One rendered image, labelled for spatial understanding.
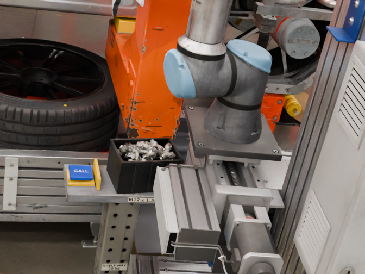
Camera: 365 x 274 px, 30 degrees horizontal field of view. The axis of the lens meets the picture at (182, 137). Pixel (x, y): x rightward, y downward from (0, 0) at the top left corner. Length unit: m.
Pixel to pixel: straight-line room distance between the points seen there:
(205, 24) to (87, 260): 1.24
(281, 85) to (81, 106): 0.76
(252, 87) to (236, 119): 0.09
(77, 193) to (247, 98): 0.66
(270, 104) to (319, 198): 1.29
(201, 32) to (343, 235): 0.57
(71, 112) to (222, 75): 0.92
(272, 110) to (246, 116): 0.97
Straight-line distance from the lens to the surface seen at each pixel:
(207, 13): 1.53
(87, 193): 2.07
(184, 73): 1.55
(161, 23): 2.07
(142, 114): 2.19
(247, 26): 2.85
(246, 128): 1.69
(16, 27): 4.43
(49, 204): 2.44
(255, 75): 1.64
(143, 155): 2.08
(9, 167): 2.35
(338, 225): 1.29
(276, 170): 1.82
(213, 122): 1.70
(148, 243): 2.43
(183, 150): 2.49
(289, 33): 2.38
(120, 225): 2.19
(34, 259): 2.51
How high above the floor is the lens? 1.62
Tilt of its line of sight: 29 degrees down
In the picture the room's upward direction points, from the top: 11 degrees clockwise
